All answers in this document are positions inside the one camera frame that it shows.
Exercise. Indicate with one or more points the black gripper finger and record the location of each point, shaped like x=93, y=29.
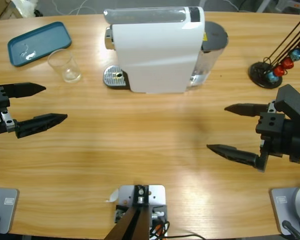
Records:
x=245, y=110
x=237, y=155
x=24, y=90
x=39, y=123

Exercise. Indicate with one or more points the clear drinking glass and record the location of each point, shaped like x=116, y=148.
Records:
x=69, y=75

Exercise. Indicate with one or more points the white capsule coffee machine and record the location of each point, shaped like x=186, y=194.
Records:
x=154, y=55

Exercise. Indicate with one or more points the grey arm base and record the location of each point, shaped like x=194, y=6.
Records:
x=282, y=212
x=7, y=212

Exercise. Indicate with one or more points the blue coffee capsule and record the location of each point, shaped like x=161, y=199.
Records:
x=296, y=54
x=272, y=77

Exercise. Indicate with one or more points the red coffee capsule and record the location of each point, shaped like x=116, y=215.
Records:
x=288, y=63
x=279, y=71

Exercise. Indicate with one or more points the black capsule stand with rods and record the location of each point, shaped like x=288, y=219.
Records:
x=257, y=72

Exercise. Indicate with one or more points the teal plastic tray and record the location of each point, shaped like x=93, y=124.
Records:
x=39, y=42

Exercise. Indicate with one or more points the white plastic bag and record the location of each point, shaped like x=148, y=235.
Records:
x=24, y=7

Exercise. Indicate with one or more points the white tape scrap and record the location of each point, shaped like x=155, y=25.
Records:
x=113, y=196

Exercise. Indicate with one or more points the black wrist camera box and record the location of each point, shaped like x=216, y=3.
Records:
x=290, y=100

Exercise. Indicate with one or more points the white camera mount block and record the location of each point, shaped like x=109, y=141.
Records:
x=157, y=192

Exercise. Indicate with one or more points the white furniture frame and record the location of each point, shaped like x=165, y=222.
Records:
x=262, y=6

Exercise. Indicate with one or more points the dark camera post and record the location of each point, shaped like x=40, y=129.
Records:
x=134, y=225

